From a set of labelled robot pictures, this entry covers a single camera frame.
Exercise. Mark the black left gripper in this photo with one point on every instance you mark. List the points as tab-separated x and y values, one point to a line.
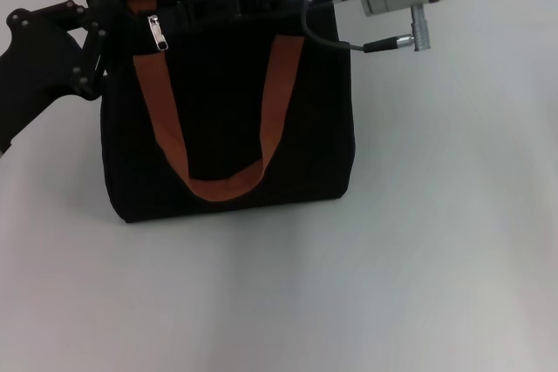
26	84

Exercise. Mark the silver zipper pull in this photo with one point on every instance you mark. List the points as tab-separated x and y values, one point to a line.
157	34

